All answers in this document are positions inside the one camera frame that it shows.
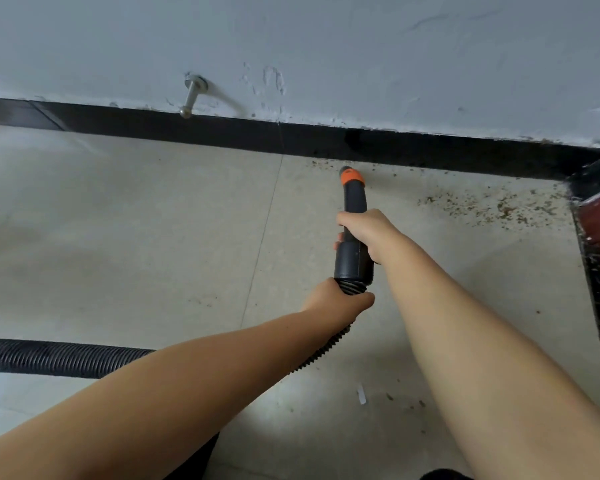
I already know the person's right hand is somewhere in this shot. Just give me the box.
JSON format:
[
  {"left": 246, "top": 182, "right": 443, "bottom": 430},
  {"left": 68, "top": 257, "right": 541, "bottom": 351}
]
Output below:
[{"left": 332, "top": 208, "right": 411, "bottom": 265}]

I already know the person's left hand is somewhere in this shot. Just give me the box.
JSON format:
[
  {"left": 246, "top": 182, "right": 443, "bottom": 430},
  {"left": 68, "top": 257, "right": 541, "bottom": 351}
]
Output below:
[{"left": 301, "top": 277, "right": 376, "bottom": 335}]

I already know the black ribbed vacuum hose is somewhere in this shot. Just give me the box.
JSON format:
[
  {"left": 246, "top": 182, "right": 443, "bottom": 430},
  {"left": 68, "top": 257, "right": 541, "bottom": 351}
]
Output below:
[{"left": 0, "top": 165, "right": 376, "bottom": 381}]

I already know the brown dirt debris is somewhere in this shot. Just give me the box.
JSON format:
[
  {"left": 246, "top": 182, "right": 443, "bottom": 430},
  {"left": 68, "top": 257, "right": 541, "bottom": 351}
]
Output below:
[{"left": 307, "top": 159, "right": 573, "bottom": 233}]

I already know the person's left forearm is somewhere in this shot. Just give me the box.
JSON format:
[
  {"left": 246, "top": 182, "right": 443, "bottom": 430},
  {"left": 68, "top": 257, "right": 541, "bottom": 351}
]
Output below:
[{"left": 0, "top": 307, "right": 339, "bottom": 480}]

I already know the person's right forearm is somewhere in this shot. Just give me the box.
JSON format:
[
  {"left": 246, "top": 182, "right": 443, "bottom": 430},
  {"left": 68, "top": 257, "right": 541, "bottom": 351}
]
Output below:
[{"left": 379, "top": 238, "right": 600, "bottom": 480}]

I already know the person's dark right trouser leg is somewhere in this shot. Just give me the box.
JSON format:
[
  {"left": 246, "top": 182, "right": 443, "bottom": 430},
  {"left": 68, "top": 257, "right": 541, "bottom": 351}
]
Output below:
[{"left": 419, "top": 468, "right": 475, "bottom": 480}]

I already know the person's dark trouser leg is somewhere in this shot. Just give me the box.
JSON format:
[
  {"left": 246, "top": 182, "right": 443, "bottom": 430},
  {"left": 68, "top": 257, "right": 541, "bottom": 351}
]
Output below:
[
  {"left": 419, "top": 468, "right": 475, "bottom": 480},
  {"left": 163, "top": 432, "right": 222, "bottom": 480}
]

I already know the person's dark left trouser leg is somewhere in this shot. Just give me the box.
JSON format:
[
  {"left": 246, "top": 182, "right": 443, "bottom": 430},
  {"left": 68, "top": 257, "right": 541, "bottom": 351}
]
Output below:
[{"left": 163, "top": 432, "right": 222, "bottom": 480}]

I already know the black skirting board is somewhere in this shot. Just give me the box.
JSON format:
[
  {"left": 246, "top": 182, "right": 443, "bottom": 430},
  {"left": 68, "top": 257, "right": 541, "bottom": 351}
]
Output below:
[{"left": 0, "top": 96, "right": 600, "bottom": 201}]

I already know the metal wall door stopper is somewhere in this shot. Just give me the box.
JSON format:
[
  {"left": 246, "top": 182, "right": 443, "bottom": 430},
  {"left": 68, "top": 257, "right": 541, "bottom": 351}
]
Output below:
[{"left": 179, "top": 73, "right": 210, "bottom": 119}]

